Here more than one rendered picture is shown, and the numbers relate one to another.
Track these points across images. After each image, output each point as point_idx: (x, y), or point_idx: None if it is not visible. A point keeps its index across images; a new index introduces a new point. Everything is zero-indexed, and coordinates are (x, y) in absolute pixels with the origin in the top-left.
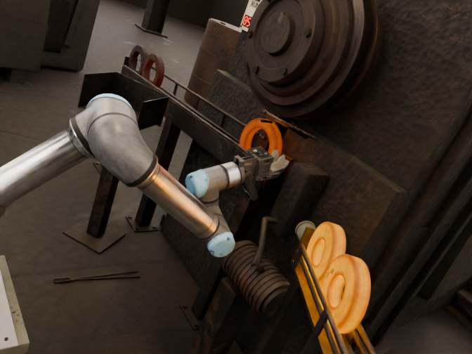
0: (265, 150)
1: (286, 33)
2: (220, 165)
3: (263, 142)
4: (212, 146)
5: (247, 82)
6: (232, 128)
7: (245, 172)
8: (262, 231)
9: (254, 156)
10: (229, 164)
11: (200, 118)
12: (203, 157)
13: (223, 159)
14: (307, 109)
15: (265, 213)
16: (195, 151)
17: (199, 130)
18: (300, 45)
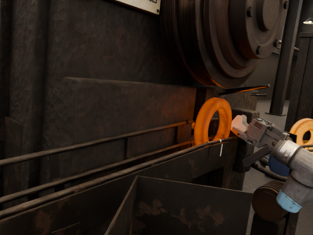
0: (258, 118)
1: (278, 7)
2: (299, 148)
3: (187, 127)
4: (183, 174)
5: (118, 76)
6: (146, 143)
7: (274, 142)
8: (269, 171)
9: (272, 125)
10: (293, 142)
11: (146, 163)
12: (109, 222)
13: (200, 170)
14: (253, 69)
15: (204, 179)
16: (86, 233)
17: (156, 177)
18: (281, 17)
